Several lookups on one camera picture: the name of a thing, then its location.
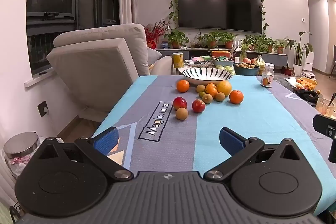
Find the orange basket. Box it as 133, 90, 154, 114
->
299, 77, 318, 90

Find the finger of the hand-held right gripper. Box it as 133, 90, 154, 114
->
313, 114, 336, 138

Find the glass cup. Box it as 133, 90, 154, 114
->
316, 97, 336, 119

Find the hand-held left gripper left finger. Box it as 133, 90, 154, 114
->
39, 126, 134, 180

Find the dark wall socket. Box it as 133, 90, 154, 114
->
37, 101, 50, 117

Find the dark dining chair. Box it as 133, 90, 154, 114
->
329, 52, 336, 79

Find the row of potted plants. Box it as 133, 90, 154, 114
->
163, 28, 289, 55

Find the pile of longans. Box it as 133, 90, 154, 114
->
234, 62, 256, 69

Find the black cloth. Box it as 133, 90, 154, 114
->
297, 89, 319, 104

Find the glass jar with orange label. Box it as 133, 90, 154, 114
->
261, 63, 275, 88

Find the tall plant in white pot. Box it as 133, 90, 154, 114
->
286, 31, 313, 77

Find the blue grey printed tablecloth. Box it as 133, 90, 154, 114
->
91, 74, 336, 216

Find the glass snack plate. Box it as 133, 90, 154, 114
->
184, 60, 216, 68

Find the orange box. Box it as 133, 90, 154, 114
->
211, 50, 231, 58

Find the red flower arrangement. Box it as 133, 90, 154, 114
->
143, 19, 171, 50

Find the wall television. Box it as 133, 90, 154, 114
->
177, 0, 263, 34

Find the grey television cabinet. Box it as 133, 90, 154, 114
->
155, 47, 289, 67

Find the beige sofa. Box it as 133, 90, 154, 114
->
47, 23, 174, 119

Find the yellow can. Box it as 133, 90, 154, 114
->
172, 52, 184, 69

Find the teal snack basket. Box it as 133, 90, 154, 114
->
212, 57, 234, 67

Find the white striped bowl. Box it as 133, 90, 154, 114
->
178, 67, 233, 85

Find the dark marble round table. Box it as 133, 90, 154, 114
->
283, 77, 331, 109

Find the white robot vacuum dock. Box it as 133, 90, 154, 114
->
302, 51, 317, 80

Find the glass jar with metal lid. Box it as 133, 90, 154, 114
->
3, 132, 41, 178

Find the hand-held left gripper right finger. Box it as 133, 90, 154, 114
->
203, 127, 301, 182

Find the green ivy vine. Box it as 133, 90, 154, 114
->
168, 0, 269, 35

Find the glass vase with green plant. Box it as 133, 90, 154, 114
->
238, 39, 255, 59

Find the large yellow citrus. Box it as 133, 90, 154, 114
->
216, 80, 232, 97

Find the red apple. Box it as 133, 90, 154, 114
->
173, 97, 187, 110
192, 99, 206, 113

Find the dark teal bowl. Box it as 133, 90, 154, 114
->
233, 63, 260, 76

